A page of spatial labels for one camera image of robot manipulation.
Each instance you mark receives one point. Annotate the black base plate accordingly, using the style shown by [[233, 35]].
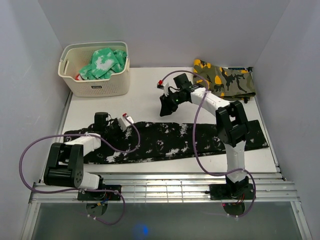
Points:
[[101, 196], [226, 192]]

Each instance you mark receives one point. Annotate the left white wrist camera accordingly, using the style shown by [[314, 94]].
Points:
[[125, 121]]

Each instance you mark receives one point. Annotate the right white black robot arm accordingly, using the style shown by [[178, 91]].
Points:
[[232, 130]]

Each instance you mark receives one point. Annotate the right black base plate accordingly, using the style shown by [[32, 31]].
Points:
[[226, 192]]

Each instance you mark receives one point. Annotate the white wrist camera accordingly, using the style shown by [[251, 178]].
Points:
[[125, 121], [165, 87]]

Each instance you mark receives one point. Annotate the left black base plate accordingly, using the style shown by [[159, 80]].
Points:
[[101, 196]]

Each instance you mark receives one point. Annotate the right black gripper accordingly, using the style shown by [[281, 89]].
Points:
[[166, 107]]

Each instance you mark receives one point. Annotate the cream perforated plastic basket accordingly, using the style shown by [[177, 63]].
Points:
[[76, 56]]

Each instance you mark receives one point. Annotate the green white tie-dye garment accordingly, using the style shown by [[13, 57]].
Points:
[[104, 62]]

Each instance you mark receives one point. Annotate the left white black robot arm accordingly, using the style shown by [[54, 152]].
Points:
[[65, 164]]

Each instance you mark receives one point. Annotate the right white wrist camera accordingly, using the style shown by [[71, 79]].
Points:
[[165, 87]]

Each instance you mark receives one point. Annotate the black white tie-dye trousers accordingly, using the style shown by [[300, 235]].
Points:
[[166, 141]]

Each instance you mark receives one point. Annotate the aluminium table edge rail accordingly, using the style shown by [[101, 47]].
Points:
[[191, 188]]

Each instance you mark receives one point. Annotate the folded camouflage trousers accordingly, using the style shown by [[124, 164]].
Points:
[[229, 83]]

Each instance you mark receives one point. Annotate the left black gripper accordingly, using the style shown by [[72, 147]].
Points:
[[116, 122]]

